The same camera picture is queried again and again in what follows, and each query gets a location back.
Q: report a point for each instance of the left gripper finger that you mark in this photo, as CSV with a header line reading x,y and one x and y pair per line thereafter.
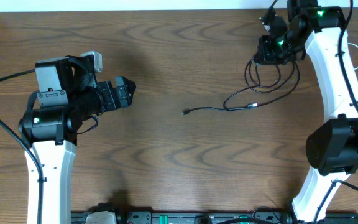
x,y
121,82
125,95

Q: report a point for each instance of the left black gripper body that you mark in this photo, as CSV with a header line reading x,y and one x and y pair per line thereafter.
x,y
109,101

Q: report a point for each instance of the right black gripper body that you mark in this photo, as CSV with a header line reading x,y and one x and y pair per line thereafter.
x,y
273,51

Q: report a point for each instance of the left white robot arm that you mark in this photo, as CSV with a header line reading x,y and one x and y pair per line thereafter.
x,y
68,95

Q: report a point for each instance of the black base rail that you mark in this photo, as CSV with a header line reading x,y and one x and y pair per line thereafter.
x,y
108,213

